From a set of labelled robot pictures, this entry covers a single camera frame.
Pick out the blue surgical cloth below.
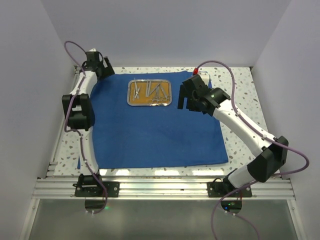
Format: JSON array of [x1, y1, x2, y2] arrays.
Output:
[[90, 71, 228, 169]]

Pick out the steel forceps with ring handles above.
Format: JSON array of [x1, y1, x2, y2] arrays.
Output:
[[148, 82, 161, 103]]

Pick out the steel scalpel handle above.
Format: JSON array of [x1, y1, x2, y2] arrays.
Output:
[[145, 80, 152, 98]]

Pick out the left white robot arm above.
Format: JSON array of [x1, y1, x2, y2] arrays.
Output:
[[62, 48, 115, 197]]

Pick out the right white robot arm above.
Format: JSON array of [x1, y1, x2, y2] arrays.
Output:
[[178, 74, 289, 197]]

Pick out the steel tweezers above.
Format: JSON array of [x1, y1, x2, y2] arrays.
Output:
[[133, 79, 140, 100]]

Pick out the steel tray with orange mat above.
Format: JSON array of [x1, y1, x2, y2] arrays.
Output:
[[127, 79, 173, 107]]

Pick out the steel scissors with ring handles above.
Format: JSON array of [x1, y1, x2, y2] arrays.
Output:
[[156, 83, 171, 101]]

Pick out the red cable connector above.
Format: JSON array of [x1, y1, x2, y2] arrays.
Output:
[[192, 68, 199, 76]]

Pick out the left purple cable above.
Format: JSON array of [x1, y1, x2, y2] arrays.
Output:
[[63, 40, 109, 216]]

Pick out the purple cable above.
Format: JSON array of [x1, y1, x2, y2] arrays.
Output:
[[63, 40, 109, 216], [210, 59, 311, 240]]

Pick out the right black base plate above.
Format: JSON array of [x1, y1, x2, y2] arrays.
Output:
[[206, 178, 253, 198]]

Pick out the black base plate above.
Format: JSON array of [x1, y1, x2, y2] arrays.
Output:
[[206, 178, 253, 198], [72, 181, 120, 198]]

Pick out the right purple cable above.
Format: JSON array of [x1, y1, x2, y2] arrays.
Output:
[[210, 59, 311, 240]]

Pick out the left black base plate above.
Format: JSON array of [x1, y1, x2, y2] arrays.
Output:
[[72, 181, 120, 198]]

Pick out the aluminium rail frame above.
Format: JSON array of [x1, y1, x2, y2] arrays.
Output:
[[31, 65, 301, 240]]

